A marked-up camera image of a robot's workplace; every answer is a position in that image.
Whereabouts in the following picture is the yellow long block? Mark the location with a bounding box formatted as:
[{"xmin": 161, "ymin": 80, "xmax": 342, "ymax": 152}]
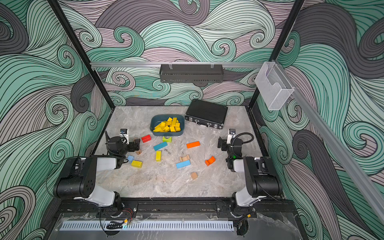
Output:
[{"xmin": 175, "ymin": 123, "xmax": 181, "ymax": 132}]

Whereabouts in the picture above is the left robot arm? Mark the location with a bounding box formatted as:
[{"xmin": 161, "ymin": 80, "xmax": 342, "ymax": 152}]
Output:
[{"xmin": 53, "ymin": 134, "xmax": 141, "ymax": 218}]

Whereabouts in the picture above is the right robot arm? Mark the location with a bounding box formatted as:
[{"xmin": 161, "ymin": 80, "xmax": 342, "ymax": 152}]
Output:
[{"xmin": 218, "ymin": 132, "xmax": 283, "ymax": 218}]

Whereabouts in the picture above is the small light blue block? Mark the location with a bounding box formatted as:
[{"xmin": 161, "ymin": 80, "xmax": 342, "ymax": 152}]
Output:
[{"xmin": 127, "ymin": 155, "xmax": 135, "ymax": 163}]

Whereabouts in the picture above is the red block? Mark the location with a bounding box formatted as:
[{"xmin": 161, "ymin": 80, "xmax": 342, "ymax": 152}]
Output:
[{"xmin": 141, "ymin": 135, "xmax": 152, "ymax": 143}]

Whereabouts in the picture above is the orange arch block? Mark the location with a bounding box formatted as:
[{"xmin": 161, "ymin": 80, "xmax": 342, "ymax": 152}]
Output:
[{"xmin": 205, "ymin": 156, "xmax": 216, "ymax": 166}]

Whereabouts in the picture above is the teal long block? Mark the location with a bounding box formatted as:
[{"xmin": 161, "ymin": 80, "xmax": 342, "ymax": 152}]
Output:
[{"xmin": 154, "ymin": 142, "xmax": 168, "ymax": 151}]

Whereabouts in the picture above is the black hard case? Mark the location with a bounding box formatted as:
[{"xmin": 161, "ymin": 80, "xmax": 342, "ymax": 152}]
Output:
[{"xmin": 185, "ymin": 100, "xmax": 228, "ymax": 129}]

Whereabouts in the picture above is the orange long block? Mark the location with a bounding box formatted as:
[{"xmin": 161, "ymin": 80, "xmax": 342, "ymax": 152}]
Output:
[{"xmin": 187, "ymin": 141, "xmax": 201, "ymax": 149}]

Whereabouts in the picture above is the teal plastic bin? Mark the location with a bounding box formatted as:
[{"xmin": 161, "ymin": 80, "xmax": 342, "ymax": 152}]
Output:
[{"xmin": 150, "ymin": 114, "xmax": 185, "ymax": 137}]

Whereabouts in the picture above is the natural wood arch block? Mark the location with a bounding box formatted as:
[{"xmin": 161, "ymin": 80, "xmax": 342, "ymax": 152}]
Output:
[{"xmin": 180, "ymin": 155, "xmax": 190, "ymax": 162}]

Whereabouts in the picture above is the natural wood cube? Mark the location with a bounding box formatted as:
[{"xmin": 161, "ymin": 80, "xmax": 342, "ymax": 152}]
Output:
[{"xmin": 191, "ymin": 172, "xmax": 198, "ymax": 180}]

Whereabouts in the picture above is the green arch block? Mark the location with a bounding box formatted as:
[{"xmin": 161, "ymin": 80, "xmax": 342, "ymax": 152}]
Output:
[{"xmin": 162, "ymin": 136, "xmax": 172, "ymax": 143}]

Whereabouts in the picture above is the light blue long block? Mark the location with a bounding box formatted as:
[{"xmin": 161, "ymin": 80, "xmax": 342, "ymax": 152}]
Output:
[{"xmin": 176, "ymin": 160, "xmax": 191, "ymax": 169}]

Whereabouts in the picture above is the clear acrylic holder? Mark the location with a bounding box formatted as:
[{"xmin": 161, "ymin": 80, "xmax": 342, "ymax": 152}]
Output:
[{"xmin": 255, "ymin": 62, "xmax": 294, "ymax": 111}]

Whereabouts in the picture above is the black wall tray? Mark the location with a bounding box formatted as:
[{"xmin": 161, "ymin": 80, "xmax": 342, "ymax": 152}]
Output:
[{"xmin": 160, "ymin": 64, "xmax": 224, "ymax": 84}]

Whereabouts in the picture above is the white slotted cable duct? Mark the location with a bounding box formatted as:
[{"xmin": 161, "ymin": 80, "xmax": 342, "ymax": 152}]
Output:
[{"xmin": 59, "ymin": 221, "xmax": 235, "ymax": 232}]

